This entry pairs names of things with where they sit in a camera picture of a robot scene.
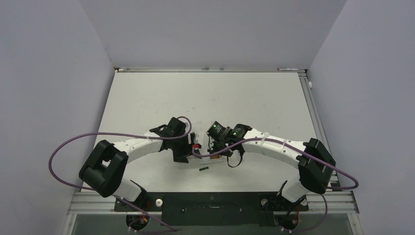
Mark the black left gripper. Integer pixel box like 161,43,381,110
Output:
170,133,200,163

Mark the white remote control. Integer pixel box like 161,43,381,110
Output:
193,154,226,163

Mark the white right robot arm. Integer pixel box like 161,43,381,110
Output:
206,122,336,210

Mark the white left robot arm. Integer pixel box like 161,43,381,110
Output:
79,116,192,211

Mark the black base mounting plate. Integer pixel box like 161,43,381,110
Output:
133,192,309,226

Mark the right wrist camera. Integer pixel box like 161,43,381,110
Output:
194,132,214,152

